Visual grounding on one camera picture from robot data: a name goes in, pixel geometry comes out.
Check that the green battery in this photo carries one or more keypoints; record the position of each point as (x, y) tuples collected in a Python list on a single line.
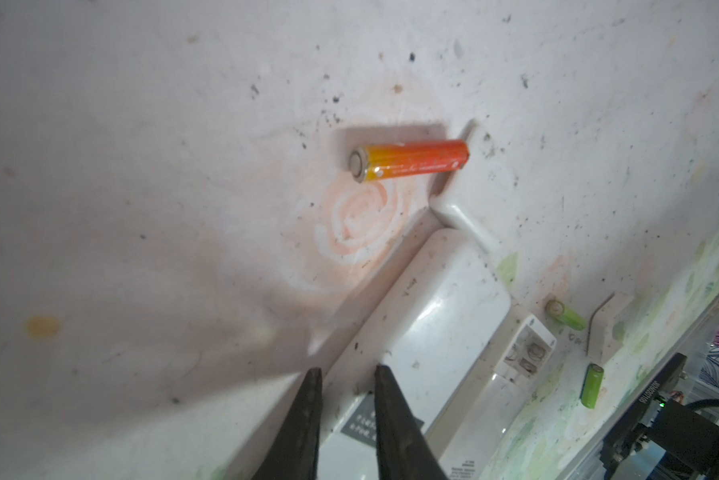
[(566, 315), (592, 386)]

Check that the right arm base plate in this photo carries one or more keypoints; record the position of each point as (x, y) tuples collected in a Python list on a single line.
[(689, 440)]

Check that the white battery cover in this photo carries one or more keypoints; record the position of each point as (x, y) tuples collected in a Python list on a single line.
[(602, 345), (466, 196)]

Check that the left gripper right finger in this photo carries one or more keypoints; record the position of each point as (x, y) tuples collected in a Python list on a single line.
[(402, 452)]

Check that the red orange battery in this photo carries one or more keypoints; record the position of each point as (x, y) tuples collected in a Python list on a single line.
[(382, 162)]

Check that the red white remote control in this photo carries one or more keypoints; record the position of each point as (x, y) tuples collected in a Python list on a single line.
[(430, 328)]

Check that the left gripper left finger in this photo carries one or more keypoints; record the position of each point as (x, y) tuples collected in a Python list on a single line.
[(295, 451)]

